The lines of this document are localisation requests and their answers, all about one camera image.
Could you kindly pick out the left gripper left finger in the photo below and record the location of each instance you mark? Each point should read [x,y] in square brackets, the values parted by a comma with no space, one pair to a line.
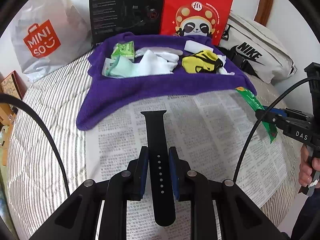
[98,210]

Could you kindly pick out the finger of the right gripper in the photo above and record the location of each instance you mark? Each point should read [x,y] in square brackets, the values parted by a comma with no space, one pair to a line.
[277,111]
[271,122]

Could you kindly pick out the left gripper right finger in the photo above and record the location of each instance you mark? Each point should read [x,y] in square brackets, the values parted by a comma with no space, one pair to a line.
[219,210]

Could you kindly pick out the yellow black mask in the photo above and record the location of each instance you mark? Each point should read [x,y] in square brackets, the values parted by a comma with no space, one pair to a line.
[204,61]

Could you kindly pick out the white sponge block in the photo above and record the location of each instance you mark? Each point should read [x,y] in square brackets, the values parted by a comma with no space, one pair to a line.
[195,47]

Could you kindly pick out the white sock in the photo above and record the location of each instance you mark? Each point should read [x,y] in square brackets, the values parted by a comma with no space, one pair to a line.
[158,61]

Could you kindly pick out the mint green sock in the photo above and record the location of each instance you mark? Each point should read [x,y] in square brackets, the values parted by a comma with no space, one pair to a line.
[122,67]

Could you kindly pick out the green tissue pack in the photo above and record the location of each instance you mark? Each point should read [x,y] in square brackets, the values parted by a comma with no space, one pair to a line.
[126,50]

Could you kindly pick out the person's right hand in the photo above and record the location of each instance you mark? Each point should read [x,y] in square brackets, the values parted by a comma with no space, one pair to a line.
[305,169]

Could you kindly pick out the white Nike waist bag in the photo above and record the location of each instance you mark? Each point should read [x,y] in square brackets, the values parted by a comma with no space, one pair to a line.
[256,50]

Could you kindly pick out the purple fleece towel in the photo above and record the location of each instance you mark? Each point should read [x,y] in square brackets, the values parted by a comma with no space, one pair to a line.
[106,95]

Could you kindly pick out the red panda paper bag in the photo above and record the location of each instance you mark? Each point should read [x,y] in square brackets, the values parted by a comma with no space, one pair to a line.
[206,18]

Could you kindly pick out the brown wooden box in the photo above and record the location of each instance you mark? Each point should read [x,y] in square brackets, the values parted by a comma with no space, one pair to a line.
[14,85]

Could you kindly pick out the white Miniso shopping bag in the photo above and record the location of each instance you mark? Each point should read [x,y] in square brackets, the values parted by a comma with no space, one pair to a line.
[47,35]

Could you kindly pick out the black headset box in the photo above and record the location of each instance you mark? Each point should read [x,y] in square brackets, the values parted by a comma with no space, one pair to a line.
[112,17]

